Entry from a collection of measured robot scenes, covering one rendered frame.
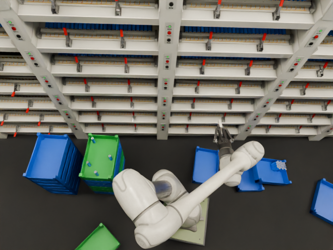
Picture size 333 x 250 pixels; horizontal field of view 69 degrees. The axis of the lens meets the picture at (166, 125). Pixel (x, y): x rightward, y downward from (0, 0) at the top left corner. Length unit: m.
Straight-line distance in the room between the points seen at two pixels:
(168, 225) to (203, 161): 1.20
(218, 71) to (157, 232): 0.94
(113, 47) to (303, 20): 0.89
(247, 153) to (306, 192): 1.21
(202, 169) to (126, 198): 1.20
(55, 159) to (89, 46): 0.83
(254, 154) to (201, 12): 0.69
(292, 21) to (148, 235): 1.09
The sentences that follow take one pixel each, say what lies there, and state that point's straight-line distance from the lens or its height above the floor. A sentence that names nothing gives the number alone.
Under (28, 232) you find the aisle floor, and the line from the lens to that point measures 2.18.
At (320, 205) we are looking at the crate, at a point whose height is 0.00.
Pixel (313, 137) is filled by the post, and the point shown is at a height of 0.07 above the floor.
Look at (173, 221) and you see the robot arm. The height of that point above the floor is 0.97.
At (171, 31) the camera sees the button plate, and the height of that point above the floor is 1.19.
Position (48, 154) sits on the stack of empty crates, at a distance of 1.83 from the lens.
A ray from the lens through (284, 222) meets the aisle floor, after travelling 2.22.
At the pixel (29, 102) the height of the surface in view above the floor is 0.54.
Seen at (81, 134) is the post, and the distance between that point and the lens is 2.17.
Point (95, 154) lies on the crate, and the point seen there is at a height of 0.40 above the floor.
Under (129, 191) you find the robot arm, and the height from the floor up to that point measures 1.01.
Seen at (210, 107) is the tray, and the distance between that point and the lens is 1.78.
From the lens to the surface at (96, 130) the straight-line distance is 2.12.
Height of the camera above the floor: 1.97
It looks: 62 degrees down
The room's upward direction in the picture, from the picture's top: 5 degrees clockwise
